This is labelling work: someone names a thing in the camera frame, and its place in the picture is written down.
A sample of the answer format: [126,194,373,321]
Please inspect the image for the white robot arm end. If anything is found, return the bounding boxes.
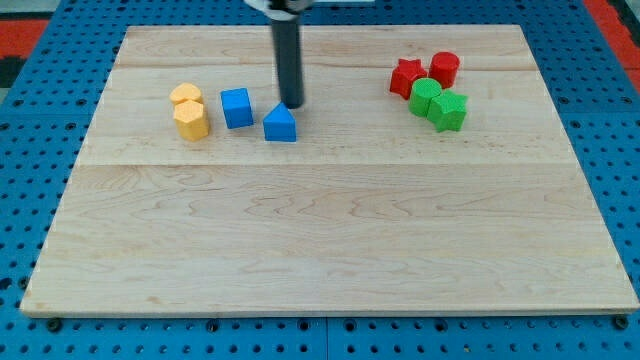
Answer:
[244,0,315,21]

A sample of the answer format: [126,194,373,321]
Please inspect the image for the red star block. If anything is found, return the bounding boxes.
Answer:
[389,58,428,100]

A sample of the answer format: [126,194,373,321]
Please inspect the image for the green star block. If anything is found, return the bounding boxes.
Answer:
[427,89,468,132]

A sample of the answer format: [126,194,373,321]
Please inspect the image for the light wooden board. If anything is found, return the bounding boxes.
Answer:
[21,25,639,318]

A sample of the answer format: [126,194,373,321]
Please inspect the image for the blue triangle block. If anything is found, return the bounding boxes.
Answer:
[263,103,297,142]

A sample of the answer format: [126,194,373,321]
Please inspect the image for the blue cube block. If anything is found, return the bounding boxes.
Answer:
[220,88,254,129]

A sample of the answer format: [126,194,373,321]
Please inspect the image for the green cylinder block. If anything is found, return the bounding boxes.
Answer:
[408,78,442,117]

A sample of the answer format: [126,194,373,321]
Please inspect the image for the yellow hexagon block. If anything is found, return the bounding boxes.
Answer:
[173,100,210,141]

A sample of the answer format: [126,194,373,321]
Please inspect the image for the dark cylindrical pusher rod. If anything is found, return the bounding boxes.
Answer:
[271,17,305,109]

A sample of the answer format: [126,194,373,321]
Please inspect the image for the yellow heart block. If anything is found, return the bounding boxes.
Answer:
[169,82,204,105]

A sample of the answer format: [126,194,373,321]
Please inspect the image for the red cylinder block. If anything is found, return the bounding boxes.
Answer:
[428,52,460,89]

